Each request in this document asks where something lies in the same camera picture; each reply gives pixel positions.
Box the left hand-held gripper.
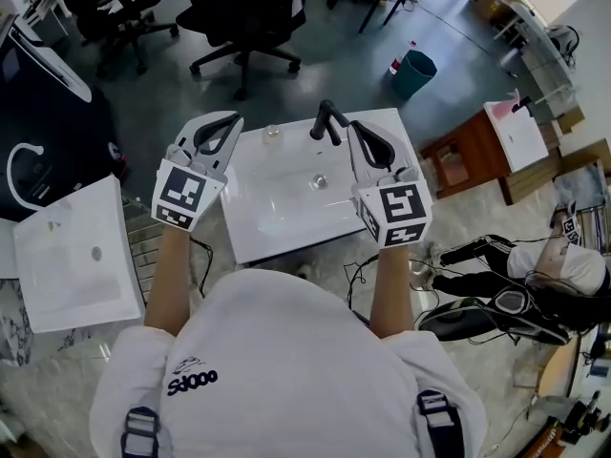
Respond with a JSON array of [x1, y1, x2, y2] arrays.
[[150, 109, 245, 233]]

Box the black office chair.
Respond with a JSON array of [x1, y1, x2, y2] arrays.
[[53, 0, 181, 79], [175, 0, 307, 103]]

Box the cardboard box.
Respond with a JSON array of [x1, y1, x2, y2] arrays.
[[472, 0, 516, 24]]

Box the metal wire rack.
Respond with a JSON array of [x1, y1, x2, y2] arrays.
[[120, 195, 166, 305]]

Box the white gooseneck faucet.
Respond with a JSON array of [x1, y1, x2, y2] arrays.
[[6, 142, 46, 212]]

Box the long white table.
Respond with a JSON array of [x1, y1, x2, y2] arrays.
[[493, 0, 575, 105]]

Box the marble slab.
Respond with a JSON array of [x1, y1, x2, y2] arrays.
[[0, 278, 35, 367]]

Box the person's left forearm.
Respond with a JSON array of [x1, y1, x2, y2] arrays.
[[142, 220, 196, 339]]

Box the brown wooden cabinet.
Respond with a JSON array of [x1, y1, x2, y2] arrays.
[[418, 109, 517, 205]]

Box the teal waste bin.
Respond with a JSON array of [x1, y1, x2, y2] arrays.
[[391, 49, 438, 101]]

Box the navy grey shoulder strap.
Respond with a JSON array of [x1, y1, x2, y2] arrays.
[[415, 389, 466, 458], [119, 405, 161, 458]]

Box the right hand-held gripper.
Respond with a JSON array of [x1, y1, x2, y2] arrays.
[[346, 119, 434, 249]]

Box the person's white t-shirt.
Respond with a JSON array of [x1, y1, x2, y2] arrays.
[[89, 268, 489, 458]]

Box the white rectangular washbasin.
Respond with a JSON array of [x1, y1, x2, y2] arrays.
[[482, 98, 551, 174], [12, 174, 145, 335]]

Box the black floor cables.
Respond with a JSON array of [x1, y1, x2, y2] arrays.
[[343, 250, 440, 326]]

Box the white ceramic sink basin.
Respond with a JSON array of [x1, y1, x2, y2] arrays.
[[219, 107, 422, 265]]

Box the person's right forearm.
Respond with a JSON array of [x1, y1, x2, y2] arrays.
[[369, 242, 417, 342]]

